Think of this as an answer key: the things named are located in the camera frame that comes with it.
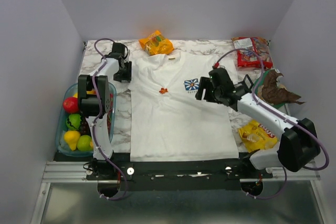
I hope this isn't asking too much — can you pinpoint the black brooch display box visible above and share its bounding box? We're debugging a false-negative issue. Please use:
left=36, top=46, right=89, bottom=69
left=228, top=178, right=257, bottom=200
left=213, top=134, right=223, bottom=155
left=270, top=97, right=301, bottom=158
left=239, top=74, right=254, bottom=91

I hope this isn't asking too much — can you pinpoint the red maple leaf brooch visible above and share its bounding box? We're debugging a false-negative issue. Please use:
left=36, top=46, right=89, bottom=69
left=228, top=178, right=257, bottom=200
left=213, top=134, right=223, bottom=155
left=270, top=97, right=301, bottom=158
left=159, top=88, right=168, bottom=94

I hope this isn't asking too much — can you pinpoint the white t-shirt daisy print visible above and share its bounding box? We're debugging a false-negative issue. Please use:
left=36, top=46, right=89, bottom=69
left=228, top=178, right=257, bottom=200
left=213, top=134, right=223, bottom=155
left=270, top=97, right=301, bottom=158
left=129, top=52, right=238, bottom=162

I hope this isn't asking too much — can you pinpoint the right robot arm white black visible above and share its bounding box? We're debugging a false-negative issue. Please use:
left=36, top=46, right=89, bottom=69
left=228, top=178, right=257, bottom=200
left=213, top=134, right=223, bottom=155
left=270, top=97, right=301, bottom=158
left=195, top=68, right=321, bottom=178

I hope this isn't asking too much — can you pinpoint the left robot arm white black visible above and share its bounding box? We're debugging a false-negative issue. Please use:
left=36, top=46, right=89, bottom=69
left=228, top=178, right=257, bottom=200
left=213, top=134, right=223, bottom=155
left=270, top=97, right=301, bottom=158
left=77, top=41, right=132, bottom=161

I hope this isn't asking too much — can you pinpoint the orange gummy candy bag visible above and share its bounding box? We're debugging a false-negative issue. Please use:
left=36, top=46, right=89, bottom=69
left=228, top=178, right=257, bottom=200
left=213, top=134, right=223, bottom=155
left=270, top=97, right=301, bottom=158
left=139, top=30, right=174, bottom=56

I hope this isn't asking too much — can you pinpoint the red candy bag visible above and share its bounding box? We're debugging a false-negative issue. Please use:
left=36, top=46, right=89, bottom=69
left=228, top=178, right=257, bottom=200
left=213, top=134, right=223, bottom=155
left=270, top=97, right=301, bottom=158
left=231, top=37, right=273, bottom=69

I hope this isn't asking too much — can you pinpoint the yellow Lays chips bag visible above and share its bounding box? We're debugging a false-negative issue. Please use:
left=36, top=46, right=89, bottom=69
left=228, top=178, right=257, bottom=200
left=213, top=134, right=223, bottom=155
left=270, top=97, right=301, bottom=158
left=238, top=120, right=278, bottom=153

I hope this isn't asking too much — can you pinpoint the red apple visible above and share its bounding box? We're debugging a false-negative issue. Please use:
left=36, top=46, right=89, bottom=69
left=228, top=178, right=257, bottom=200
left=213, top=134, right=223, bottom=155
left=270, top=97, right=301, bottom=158
left=62, top=97, right=79, bottom=114

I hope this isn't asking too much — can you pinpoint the dark red grapes bunch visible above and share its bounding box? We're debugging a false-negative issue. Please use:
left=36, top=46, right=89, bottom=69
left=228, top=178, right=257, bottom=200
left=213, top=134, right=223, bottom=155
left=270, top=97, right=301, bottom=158
left=78, top=115, right=91, bottom=136

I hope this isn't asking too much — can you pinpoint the green striped fruit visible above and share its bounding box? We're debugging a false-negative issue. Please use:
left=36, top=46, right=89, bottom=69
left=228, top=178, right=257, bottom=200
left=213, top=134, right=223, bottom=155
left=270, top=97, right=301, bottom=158
left=66, top=113, right=82, bottom=131

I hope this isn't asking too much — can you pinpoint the clear teal fruit container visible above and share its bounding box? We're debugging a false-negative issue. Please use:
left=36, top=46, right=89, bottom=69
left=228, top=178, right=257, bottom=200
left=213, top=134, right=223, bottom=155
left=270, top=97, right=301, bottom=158
left=55, top=83, right=117, bottom=157

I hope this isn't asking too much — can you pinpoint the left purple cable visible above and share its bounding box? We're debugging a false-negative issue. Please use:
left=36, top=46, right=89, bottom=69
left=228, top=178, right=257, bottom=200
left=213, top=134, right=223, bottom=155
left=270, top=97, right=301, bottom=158
left=90, top=38, right=129, bottom=201

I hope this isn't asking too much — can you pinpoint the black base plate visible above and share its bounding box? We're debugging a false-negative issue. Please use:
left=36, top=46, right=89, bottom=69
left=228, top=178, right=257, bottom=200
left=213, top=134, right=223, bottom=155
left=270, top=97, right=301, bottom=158
left=54, top=153, right=289, bottom=193

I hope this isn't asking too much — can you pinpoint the aluminium rail frame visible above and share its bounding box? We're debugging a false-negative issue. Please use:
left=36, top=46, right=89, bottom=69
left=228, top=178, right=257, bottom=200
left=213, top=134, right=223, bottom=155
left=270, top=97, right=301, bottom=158
left=30, top=161, right=332, bottom=223

